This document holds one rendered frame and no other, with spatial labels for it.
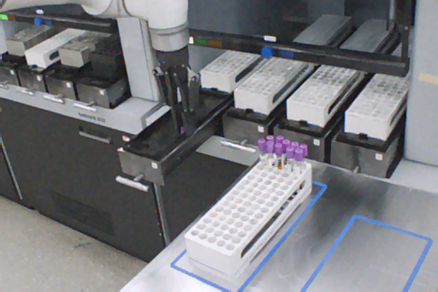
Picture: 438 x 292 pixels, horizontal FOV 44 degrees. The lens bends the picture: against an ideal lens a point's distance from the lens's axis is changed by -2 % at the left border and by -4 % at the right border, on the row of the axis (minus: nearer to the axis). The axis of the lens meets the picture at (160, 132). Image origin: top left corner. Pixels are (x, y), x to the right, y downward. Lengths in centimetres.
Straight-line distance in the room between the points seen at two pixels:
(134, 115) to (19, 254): 101
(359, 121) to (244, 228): 46
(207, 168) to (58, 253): 99
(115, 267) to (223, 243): 131
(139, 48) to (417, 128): 82
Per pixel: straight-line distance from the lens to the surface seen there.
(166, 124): 146
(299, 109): 137
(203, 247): 95
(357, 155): 133
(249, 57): 164
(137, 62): 169
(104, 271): 224
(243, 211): 102
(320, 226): 107
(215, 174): 159
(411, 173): 136
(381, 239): 105
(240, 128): 144
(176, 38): 125
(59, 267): 232
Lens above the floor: 152
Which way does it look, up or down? 30 degrees down
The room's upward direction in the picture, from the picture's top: 10 degrees counter-clockwise
